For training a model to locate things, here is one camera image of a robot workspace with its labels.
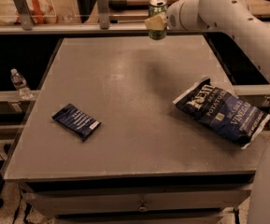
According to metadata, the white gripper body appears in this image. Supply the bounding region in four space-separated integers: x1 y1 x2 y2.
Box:
166 1 183 30

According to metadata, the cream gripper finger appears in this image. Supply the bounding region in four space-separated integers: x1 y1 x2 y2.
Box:
144 12 167 31

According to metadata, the green soda can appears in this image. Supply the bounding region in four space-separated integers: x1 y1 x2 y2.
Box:
149 0 168 40

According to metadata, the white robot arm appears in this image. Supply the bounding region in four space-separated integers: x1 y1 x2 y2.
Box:
145 0 270 224

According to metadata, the blue rxbar blueberry wrapper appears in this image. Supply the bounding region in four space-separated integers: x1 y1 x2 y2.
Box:
52 104 101 141

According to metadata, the blue kettle chips bag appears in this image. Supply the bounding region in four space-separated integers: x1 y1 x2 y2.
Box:
173 77 270 149

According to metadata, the clear plastic water bottle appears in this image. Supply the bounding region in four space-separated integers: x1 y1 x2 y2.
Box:
10 68 33 100

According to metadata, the white orange plastic bag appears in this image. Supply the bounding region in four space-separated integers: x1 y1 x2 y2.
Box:
0 0 58 26

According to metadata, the grey table drawer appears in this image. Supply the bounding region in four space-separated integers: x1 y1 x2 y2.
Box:
25 184 252 216

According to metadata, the grey metal bracket middle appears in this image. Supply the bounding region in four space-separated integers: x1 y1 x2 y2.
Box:
96 0 110 29

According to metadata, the grey metal bracket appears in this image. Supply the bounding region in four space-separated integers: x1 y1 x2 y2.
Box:
96 0 110 29
13 0 34 31

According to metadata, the grey metal bracket left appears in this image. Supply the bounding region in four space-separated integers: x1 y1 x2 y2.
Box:
13 0 34 31

